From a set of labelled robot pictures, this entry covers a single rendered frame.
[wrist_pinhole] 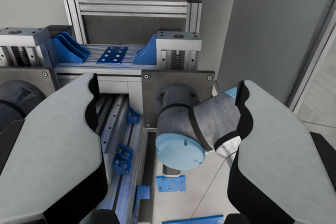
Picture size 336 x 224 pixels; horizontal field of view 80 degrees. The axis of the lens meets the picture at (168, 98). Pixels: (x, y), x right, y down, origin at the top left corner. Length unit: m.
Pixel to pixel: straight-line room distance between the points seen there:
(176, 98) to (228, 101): 0.17
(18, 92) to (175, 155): 0.49
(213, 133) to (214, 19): 1.28
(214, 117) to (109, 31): 1.15
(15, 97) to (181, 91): 0.47
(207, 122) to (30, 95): 0.53
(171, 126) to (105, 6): 1.07
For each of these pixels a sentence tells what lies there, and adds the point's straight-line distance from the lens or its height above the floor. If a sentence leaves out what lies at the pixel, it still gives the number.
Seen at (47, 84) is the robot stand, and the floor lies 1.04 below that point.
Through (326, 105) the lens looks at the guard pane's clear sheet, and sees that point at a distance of 0.74.
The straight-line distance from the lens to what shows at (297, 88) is 0.81.
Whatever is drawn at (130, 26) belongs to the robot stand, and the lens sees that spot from 1.44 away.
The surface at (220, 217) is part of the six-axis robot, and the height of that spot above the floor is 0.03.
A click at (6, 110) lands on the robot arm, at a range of 0.69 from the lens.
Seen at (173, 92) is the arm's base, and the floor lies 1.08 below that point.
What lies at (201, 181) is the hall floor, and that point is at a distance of 2.82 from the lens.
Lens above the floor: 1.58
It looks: 57 degrees down
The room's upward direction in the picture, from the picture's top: 180 degrees counter-clockwise
